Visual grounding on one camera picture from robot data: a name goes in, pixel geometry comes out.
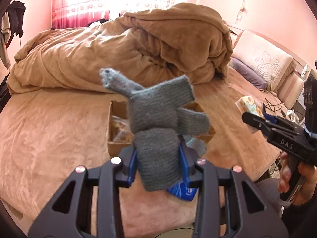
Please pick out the grey knitted glove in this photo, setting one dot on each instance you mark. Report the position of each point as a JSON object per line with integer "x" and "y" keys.
{"x": 157, "y": 117}

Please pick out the blue tissue pack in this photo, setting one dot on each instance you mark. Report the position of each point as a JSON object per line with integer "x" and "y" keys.
{"x": 181, "y": 191}

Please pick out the cream floral pillow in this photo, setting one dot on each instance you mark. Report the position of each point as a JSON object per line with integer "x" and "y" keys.
{"x": 264, "y": 58}

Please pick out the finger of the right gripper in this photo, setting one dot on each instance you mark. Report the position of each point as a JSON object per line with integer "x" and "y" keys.
{"x": 270, "y": 118}

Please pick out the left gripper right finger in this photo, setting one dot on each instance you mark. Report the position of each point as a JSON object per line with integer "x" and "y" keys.
{"x": 247, "y": 212}

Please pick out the clear bag of snacks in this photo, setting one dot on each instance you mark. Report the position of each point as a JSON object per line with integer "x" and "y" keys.
{"x": 122, "y": 133}

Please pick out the hanging dark clothes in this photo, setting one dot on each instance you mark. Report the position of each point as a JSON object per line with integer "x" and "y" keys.
{"x": 11, "y": 24}

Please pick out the black bag on floor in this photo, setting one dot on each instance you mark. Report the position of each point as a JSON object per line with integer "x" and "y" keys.
{"x": 4, "y": 94}

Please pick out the purple pillow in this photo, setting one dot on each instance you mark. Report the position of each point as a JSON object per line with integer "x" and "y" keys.
{"x": 256, "y": 80}

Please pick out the tan fleece duvet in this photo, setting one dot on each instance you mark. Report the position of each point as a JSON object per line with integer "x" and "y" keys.
{"x": 148, "y": 47}

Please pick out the orange cartoon tissue pack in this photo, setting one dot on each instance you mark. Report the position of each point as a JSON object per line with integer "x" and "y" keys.
{"x": 247, "y": 104}

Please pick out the person's right hand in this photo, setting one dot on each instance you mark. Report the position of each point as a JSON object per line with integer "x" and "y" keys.
{"x": 309, "y": 186}

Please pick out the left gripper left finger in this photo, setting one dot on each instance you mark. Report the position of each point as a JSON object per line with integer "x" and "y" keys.
{"x": 68, "y": 212}

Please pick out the brown cardboard box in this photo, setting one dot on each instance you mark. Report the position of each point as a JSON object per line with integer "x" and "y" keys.
{"x": 120, "y": 109}

